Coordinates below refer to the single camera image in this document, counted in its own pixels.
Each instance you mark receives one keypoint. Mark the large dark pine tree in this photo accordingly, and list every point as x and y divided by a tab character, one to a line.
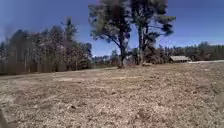
122	50
141	43

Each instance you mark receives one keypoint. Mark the dry brown grass field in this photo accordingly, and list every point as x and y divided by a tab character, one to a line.
113	100

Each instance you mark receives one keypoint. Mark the shed with grey roof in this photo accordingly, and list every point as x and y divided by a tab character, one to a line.
179	58

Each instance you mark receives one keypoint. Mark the wood of bare trees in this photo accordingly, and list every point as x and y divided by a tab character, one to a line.
40	53

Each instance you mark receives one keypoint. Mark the distant line of trees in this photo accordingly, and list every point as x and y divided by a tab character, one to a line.
203	51

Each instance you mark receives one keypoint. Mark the pale road strip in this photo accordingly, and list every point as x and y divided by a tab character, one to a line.
208	61

